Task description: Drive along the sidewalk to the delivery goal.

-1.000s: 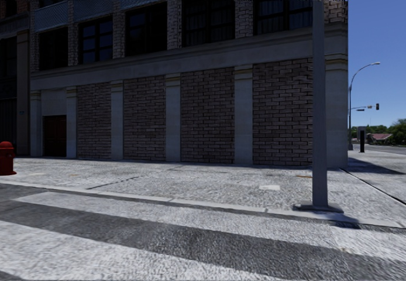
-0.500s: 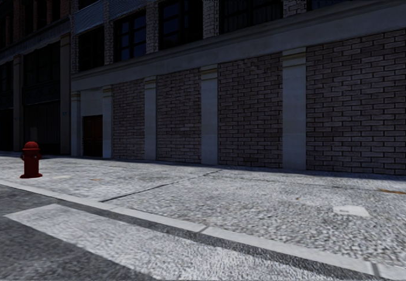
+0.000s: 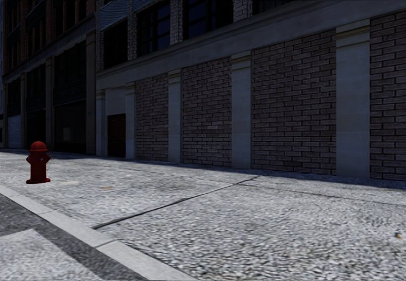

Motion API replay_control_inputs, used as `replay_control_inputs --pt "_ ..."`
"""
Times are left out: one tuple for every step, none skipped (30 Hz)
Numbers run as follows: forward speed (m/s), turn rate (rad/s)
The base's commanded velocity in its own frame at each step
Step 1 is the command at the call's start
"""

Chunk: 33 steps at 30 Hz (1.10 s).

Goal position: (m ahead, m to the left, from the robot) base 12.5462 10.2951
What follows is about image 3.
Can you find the dark brick building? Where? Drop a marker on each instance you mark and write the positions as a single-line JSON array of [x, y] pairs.
[[294, 87]]

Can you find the red fire hydrant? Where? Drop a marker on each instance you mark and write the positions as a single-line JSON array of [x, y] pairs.
[[38, 165]]

